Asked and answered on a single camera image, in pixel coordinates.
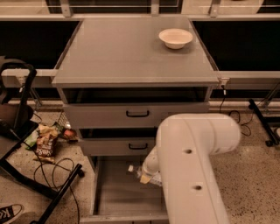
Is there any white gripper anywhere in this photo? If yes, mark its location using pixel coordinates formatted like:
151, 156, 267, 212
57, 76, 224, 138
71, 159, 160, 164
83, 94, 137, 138
140, 147, 159, 184

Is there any clear plastic water bottle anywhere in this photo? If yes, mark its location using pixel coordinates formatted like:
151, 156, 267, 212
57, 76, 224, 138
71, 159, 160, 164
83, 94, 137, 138
128, 164, 162, 186

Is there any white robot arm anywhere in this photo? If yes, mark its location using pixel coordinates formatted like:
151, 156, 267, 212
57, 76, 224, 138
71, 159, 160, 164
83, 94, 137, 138
143, 113, 241, 224

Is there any grey open bottom drawer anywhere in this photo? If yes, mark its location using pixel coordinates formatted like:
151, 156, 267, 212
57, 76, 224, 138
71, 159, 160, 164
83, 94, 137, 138
80, 156, 169, 224

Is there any grey middle drawer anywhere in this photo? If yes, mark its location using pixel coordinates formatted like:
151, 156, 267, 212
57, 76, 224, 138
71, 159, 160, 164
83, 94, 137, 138
79, 137, 155, 156

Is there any grey top drawer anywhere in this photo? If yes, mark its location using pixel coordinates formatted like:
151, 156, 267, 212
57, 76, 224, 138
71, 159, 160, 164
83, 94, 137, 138
63, 102, 209, 129

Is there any grey drawer cabinet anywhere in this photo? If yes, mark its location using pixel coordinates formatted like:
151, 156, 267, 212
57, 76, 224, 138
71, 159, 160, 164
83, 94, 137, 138
52, 15, 221, 224

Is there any red apple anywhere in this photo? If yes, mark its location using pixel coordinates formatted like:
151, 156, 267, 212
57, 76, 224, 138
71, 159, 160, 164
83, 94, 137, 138
64, 129, 77, 139

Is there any brown chip bag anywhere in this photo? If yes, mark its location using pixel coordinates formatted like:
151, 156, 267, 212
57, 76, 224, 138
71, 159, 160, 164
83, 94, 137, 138
33, 125, 59, 164

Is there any green snack packet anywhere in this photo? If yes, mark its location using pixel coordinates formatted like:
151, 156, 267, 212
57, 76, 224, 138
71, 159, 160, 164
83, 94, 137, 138
24, 130, 39, 150

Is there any black white sneaker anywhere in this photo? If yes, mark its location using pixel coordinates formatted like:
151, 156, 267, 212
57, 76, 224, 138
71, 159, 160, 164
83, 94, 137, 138
0, 204, 24, 224

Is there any black floor cable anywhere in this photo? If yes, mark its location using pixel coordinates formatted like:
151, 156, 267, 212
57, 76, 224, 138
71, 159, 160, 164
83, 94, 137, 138
33, 157, 81, 224

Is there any black power adapter cable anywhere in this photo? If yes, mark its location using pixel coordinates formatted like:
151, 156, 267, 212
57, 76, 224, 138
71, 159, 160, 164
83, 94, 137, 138
219, 85, 254, 137

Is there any black cart frame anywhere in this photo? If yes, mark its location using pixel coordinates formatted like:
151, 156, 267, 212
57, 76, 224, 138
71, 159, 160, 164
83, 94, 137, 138
0, 56, 82, 224

